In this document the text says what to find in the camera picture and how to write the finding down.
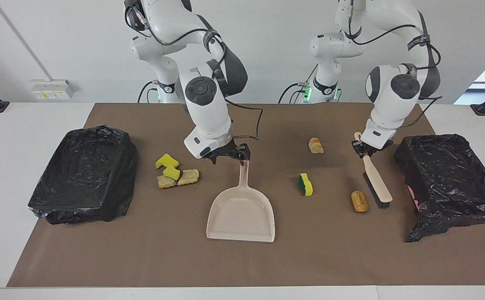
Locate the beige plastic dustpan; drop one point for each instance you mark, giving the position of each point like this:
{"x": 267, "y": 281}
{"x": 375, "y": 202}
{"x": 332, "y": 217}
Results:
{"x": 242, "y": 216}

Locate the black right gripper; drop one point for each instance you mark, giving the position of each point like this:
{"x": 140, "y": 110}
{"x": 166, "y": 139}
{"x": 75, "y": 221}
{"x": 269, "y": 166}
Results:
{"x": 221, "y": 152}

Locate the brown paper table mat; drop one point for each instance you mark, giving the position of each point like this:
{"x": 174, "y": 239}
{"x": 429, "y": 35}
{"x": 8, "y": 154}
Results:
{"x": 267, "y": 258}

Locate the yellow curved sponge piece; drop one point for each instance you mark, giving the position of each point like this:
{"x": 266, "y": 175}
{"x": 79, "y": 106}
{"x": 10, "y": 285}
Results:
{"x": 171, "y": 172}

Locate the brown nugget shaped toy food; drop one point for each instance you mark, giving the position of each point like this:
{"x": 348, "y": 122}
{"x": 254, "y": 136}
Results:
{"x": 359, "y": 201}

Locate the yellow sponge with green side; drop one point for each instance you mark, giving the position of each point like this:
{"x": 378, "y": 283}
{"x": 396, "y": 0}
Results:
{"x": 307, "y": 185}

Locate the beige hand brush black bristles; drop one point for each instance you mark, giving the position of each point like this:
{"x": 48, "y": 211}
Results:
{"x": 376, "y": 179}

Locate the white wall socket panel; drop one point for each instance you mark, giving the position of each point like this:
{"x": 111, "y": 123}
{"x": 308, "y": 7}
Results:
{"x": 53, "y": 89}

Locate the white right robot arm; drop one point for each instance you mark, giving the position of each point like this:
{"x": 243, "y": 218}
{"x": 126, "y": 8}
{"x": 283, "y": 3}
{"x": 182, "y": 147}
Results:
{"x": 205, "y": 108}

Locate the tan striped bread piece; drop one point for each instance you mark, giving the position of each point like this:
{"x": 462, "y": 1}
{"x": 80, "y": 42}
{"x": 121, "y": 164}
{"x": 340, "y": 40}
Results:
{"x": 316, "y": 146}

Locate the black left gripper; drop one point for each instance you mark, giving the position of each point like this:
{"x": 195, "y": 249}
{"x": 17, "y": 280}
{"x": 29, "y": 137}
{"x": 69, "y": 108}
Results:
{"x": 378, "y": 147}

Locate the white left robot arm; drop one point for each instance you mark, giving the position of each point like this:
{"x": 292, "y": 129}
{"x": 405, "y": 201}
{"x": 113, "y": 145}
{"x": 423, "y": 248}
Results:
{"x": 392, "y": 87}

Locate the pink bin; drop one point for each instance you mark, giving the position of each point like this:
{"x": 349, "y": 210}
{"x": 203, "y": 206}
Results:
{"x": 411, "y": 194}

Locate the yellow notched sponge piece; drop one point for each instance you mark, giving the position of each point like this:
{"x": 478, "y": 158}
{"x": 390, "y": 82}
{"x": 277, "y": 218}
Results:
{"x": 166, "y": 160}

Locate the black trash bag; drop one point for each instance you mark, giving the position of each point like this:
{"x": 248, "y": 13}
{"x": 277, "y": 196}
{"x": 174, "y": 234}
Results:
{"x": 84, "y": 175}
{"x": 446, "y": 179}

